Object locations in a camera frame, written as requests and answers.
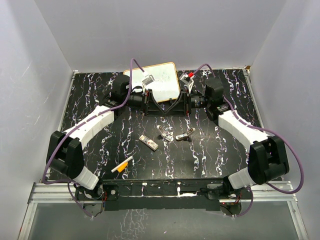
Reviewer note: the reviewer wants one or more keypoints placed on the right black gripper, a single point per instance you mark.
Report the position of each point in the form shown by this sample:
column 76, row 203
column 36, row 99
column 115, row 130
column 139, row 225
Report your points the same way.
column 181, row 107

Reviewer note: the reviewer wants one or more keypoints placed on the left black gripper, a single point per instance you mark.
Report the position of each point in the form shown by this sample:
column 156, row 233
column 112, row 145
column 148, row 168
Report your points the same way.
column 149, row 106

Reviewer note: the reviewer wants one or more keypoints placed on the white staple box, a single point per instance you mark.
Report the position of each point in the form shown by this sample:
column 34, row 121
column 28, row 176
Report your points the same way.
column 148, row 142

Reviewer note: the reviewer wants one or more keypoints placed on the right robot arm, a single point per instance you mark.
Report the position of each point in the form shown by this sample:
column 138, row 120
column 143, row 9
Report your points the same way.
column 267, row 152

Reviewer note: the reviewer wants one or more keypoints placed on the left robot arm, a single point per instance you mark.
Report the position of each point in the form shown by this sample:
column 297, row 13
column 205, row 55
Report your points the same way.
column 65, row 152

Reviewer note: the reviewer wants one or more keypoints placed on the orange framed whiteboard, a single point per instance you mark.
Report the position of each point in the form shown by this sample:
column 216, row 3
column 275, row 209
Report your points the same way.
column 166, row 85

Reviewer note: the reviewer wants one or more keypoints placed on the orange marker cap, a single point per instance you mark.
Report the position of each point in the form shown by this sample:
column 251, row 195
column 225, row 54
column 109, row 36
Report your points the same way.
column 122, row 167

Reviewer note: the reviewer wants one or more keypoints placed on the white marker pen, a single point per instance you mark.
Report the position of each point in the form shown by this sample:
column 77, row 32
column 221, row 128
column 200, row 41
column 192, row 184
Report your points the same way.
column 127, row 160

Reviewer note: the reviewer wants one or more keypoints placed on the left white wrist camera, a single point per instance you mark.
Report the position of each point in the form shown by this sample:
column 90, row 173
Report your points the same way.
column 148, row 79

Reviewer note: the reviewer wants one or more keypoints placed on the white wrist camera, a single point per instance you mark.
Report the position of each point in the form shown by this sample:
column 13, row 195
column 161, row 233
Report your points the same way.
column 188, row 83
column 148, row 79

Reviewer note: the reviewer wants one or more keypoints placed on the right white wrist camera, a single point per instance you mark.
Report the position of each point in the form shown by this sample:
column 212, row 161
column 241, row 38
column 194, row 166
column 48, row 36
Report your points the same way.
column 188, row 83

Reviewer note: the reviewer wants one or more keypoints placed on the black front mounting rail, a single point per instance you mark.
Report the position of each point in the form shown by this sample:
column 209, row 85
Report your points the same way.
column 157, row 194

